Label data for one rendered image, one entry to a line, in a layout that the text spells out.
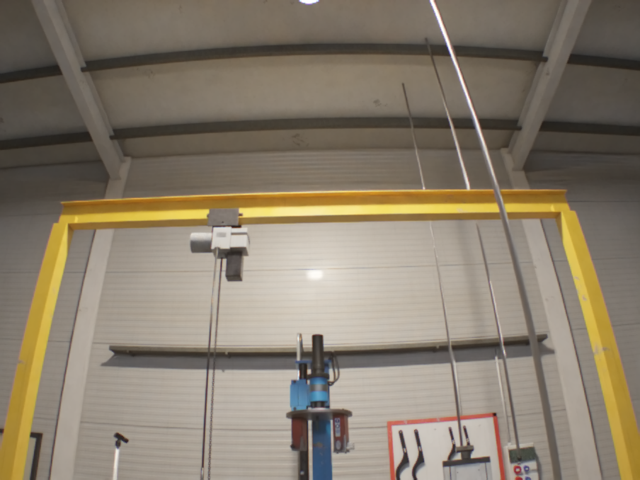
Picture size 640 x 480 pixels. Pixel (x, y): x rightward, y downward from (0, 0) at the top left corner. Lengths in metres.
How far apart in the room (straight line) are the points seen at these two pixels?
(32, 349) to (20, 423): 0.66
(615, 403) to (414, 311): 3.27
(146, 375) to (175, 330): 0.75
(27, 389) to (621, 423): 5.03
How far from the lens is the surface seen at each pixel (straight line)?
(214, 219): 4.27
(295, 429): 4.05
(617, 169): 9.65
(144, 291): 7.01
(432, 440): 6.14
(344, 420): 3.90
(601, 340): 4.43
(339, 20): 6.58
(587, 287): 4.56
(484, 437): 6.34
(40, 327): 4.48
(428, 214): 4.37
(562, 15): 7.20
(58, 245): 4.78
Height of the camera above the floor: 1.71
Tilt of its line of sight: 30 degrees up
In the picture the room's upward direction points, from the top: 1 degrees counter-clockwise
